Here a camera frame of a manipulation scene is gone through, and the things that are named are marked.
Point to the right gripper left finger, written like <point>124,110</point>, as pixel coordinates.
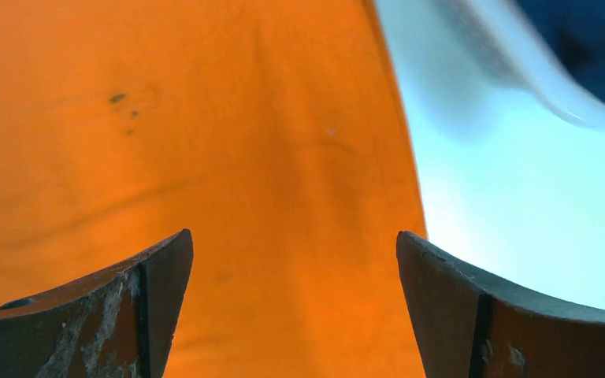
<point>116,322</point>

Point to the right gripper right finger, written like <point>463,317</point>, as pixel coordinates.
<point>472,323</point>

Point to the orange t shirt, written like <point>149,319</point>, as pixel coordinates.
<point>272,130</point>

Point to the white plastic laundry basket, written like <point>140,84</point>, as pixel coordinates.
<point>509,50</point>

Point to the blue t shirt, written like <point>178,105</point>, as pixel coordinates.
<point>575,31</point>

